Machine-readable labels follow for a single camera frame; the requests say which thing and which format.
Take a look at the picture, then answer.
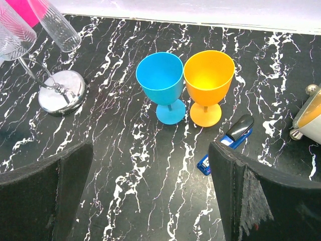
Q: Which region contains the blue stapler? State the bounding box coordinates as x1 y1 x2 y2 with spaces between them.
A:
197 114 254 176

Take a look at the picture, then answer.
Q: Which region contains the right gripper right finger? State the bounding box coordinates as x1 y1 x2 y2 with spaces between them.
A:
208 142 320 240

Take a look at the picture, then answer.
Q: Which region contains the chrome wine glass rack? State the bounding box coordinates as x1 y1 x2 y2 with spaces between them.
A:
18 55 88 116

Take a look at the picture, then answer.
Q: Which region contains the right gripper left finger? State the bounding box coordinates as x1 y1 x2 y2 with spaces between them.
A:
1 142 93 240

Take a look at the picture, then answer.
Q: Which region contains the pink wine glass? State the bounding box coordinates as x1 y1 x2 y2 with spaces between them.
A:
6 0 48 27

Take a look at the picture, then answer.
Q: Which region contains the white cylindrical container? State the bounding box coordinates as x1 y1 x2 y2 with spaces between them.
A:
289 84 320 144

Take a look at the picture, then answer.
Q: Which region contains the blue wine glass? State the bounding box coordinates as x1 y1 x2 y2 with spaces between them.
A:
135 52 186 125

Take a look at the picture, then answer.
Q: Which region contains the yellow wine glass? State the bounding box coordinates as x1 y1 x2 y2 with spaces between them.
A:
184 50 235 127

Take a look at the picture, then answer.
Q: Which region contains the clear wine glass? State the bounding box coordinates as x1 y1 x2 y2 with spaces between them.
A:
28 0 81 52

